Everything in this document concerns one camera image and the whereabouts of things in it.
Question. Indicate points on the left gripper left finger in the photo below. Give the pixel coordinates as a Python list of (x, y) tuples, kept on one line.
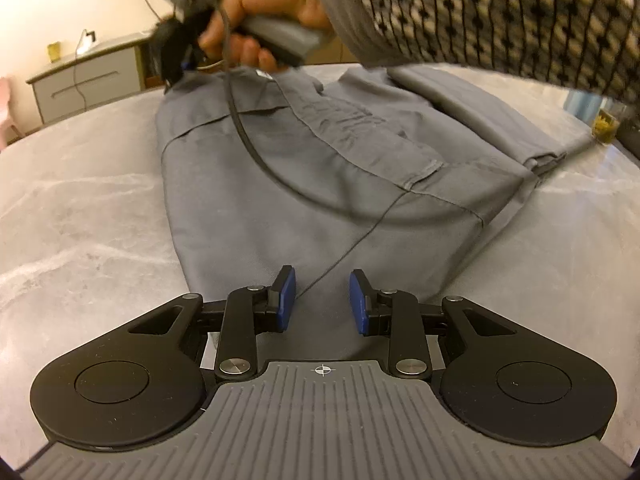
[(249, 312)]

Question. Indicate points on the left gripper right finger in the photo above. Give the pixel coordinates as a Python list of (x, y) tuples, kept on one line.
[(395, 315)]

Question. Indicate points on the grey blue garment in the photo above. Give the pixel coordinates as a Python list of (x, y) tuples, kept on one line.
[(403, 173)]

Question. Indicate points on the patterned sleeve forearm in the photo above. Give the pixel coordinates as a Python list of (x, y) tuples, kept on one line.
[(586, 45)]

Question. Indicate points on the person's right hand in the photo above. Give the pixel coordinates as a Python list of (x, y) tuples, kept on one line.
[(218, 41)]

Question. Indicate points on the long TV cabinet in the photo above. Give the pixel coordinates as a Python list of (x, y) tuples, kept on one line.
[(108, 72)]

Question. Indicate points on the white power strip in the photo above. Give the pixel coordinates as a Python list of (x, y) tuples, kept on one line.
[(86, 42)]

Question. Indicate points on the small yellow cup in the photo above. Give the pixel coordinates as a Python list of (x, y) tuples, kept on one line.
[(54, 52)]

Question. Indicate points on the pink plastic chair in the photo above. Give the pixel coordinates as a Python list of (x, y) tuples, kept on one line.
[(8, 126)]

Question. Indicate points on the glass of yellow tea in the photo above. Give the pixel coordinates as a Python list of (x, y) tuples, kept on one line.
[(609, 116)]

